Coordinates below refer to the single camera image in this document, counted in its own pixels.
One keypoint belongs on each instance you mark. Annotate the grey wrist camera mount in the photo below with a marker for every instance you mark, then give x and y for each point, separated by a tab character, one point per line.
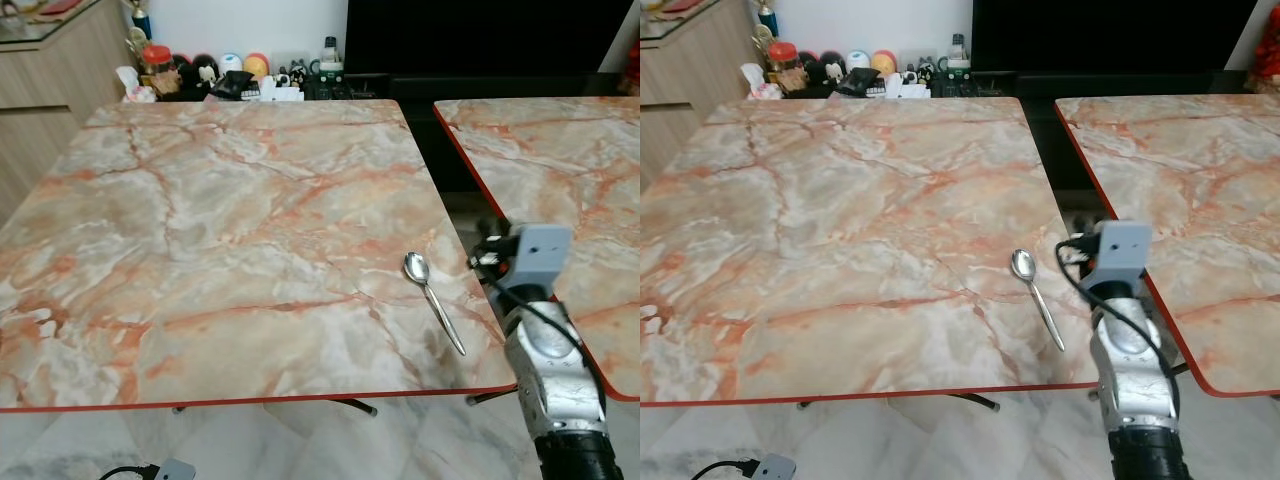
774	468
543	255
176	470
1125	250

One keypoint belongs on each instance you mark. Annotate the black television screen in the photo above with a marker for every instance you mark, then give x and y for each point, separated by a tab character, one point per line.
480	35
1100	32

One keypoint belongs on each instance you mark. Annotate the white and blue round toy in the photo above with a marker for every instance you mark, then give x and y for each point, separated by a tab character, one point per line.
858	60
231	63

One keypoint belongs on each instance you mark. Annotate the black metal table leg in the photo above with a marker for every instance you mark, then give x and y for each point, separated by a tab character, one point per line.
358	406
978	401
490	396
1178	370

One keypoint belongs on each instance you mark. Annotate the white crumpled tissue pack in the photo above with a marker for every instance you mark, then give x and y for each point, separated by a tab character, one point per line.
760	84
135	88

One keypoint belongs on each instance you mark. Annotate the red festive decoration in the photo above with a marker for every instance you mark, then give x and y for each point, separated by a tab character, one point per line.
631	70
1265	55

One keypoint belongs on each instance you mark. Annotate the gold trophy with blue base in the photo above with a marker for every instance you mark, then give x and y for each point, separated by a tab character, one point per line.
766	18
140	20

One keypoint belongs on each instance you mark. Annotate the light wooden cabinet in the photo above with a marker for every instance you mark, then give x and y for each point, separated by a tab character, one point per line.
45	100
690	80

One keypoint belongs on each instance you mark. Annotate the red-lidded snack jar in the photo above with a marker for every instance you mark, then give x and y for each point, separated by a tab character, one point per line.
160	70
786	66

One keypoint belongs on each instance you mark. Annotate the black pouch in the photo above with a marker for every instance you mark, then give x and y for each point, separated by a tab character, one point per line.
858	82
230	86

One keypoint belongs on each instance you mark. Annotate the white flat box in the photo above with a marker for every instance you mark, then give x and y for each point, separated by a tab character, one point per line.
907	89
283	94

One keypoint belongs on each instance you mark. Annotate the orange and yellow round toy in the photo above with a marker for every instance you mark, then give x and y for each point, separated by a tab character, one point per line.
883	62
257	65

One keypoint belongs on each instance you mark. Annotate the silver metal spoon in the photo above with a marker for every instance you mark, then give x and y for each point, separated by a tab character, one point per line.
1022	264
417	267

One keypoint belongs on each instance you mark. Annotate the black mouse plush toy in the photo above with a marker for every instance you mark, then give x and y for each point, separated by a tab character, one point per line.
830	68
204	72

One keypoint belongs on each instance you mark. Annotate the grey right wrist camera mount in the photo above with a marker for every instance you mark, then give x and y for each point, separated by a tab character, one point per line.
543	255
1125	250

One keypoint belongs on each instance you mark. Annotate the clear bottle with black cap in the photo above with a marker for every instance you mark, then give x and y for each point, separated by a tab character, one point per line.
958	54
331	57

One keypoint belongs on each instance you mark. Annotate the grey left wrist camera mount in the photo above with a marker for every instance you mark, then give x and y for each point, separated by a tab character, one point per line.
176	470
774	468

